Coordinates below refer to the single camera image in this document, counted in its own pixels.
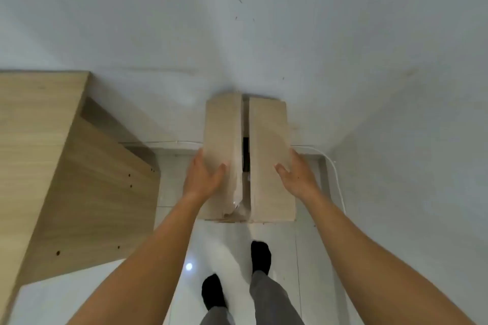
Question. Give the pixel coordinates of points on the person's right hand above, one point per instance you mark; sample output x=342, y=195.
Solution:
x=301, y=180

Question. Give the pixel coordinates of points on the person's left hand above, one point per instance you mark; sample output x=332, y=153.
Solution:
x=202, y=180

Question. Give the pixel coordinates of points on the brown cardboard box yellow sides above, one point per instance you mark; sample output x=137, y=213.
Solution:
x=267, y=126

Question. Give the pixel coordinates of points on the person's left forearm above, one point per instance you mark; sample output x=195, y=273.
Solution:
x=152, y=260

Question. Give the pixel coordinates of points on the person's right forearm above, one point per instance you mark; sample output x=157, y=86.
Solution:
x=362, y=260

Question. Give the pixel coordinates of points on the person's right black sock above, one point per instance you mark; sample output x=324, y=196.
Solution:
x=261, y=258

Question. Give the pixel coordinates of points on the person's grey trousers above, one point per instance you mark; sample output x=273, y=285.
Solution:
x=270, y=302

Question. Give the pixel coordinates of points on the light wooden table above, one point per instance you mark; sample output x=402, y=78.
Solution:
x=38, y=145

